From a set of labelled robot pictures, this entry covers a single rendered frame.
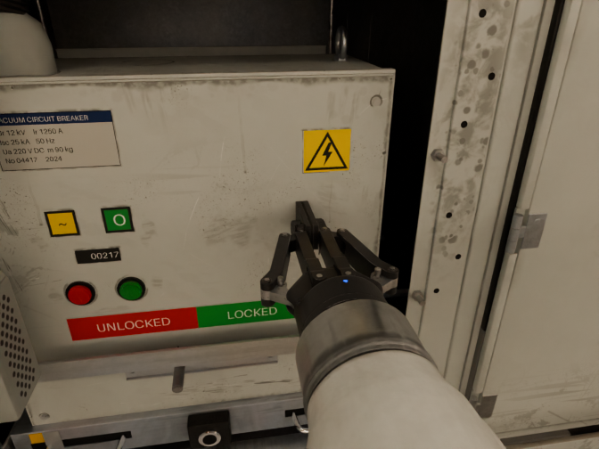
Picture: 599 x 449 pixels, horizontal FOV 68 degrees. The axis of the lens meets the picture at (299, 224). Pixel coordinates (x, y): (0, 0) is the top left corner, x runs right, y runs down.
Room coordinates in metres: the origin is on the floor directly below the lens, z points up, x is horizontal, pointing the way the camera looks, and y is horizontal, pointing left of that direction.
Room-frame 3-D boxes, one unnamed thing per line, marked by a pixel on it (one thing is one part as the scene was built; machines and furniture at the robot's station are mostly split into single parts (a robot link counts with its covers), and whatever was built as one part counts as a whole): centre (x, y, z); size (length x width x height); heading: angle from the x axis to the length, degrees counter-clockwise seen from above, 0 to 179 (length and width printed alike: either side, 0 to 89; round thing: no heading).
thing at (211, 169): (0.47, 0.14, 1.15); 0.48 x 0.01 x 0.48; 99
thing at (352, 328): (0.23, -0.04, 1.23); 0.09 x 0.06 x 0.09; 99
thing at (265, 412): (0.48, 0.14, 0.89); 0.54 x 0.05 x 0.06; 99
